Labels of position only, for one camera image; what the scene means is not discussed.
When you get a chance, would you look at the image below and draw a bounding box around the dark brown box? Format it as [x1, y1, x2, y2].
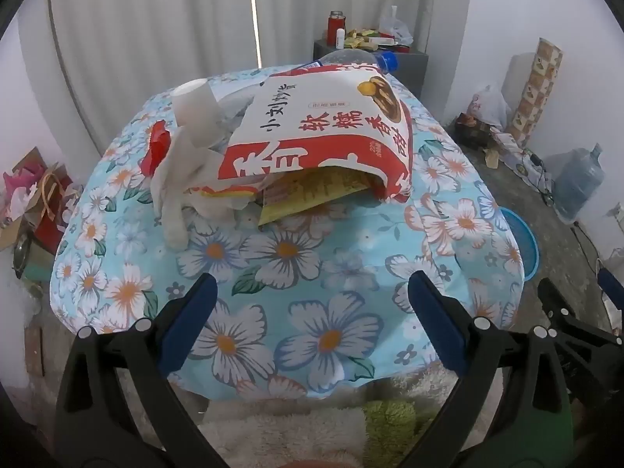
[456, 112, 493, 147]

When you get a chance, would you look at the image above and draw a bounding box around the red gift bag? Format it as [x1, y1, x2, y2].
[34, 166, 81, 254]

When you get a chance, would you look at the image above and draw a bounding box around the floral blue tablecloth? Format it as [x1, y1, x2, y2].
[49, 61, 525, 401]

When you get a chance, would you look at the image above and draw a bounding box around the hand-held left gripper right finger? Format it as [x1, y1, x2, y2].
[397, 270, 573, 468]

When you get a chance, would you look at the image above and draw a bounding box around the shaggy white green rug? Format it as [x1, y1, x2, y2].
[195, 365, 488, 468]

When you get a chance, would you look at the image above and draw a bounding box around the red white paper bag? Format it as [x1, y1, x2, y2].
[214, 61, 415, 206]

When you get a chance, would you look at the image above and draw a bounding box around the black cable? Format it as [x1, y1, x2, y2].
[534, 156, 603, 276]

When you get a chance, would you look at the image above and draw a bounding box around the yellow packet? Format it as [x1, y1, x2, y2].
[257, 168, 376, 227]

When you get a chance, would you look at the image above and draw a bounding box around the patterned paper roll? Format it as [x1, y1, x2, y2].
[507, 36, 564, 144]

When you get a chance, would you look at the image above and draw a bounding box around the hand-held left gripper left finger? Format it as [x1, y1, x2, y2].
[53, 272, 230, 468]

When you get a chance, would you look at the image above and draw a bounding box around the pink wrapped bouquet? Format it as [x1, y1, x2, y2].
[2, 163, 50, 208]

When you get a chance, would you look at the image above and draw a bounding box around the large water jug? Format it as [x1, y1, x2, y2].
[553, 144, 608, 222]

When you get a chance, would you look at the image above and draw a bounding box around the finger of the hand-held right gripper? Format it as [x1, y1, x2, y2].
[536, 278, 624, 401]
[597, 268, 624, 314]

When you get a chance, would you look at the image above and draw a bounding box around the white curtain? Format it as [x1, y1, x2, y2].
[19, 0, 440, 142]

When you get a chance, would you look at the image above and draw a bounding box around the white toilet paper roll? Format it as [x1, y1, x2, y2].
[170, 78, 222, 147]

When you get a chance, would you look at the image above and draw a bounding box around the red wrapper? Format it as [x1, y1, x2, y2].
[140, 119, 172, 176]

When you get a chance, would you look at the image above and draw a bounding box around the blue plastic basin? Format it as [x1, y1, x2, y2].
[500, 207, 541, 281]

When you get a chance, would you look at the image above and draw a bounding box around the pile of snack packets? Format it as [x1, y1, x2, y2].
[345, 27, 387, 52]

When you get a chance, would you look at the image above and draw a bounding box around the crumpled clear plastic bag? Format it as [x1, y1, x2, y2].
[379, 5, 415, 47]

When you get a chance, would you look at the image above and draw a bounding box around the white tissue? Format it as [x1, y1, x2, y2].
[149, 122, 254, 249]

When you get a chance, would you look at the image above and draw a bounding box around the clear bottle blue label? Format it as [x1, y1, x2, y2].
[292, 49, 401, 76]

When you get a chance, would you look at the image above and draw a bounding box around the grey cabinet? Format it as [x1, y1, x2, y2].
[312, 39, 430, 101]

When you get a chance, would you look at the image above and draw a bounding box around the white bag red print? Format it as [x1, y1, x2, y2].
[468, 83, 510, 128]

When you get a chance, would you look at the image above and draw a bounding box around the floral cloth strip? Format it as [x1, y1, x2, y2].
[490, 127, 554, 181]

